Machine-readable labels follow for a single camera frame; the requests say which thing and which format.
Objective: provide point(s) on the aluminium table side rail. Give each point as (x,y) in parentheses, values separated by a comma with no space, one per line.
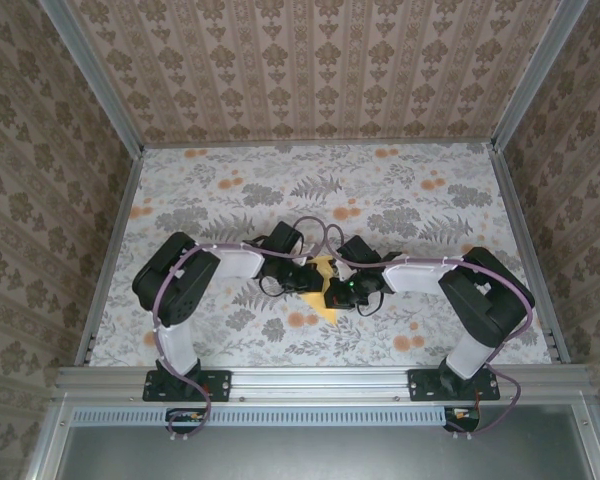
(111,250)
(525,220)

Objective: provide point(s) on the black connector board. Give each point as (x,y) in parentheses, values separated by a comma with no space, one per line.
(461,419)
(186,419)

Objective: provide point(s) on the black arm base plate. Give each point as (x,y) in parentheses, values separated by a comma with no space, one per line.
(422,386)
(220,385)

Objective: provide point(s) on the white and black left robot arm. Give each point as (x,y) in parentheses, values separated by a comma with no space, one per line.
(175,280)

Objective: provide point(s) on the aluminium corner post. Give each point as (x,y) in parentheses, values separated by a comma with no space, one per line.
(92,75)
(537,75)

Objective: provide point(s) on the grey metal sheet panel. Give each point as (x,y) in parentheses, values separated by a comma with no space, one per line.
(320,455)

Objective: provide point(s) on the yellow cloth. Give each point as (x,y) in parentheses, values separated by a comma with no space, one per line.
(325,310)

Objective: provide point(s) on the aluminium frame beam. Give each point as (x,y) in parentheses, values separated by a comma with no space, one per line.
(320,382)

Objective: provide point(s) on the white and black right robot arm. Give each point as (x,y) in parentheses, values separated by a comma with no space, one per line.
(485,300)

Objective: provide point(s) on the floral table cover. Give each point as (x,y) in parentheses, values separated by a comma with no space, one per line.
(205,170)

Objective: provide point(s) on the aluminium lower frame bar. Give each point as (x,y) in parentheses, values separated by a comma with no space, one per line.
(45,440)
(594,440)

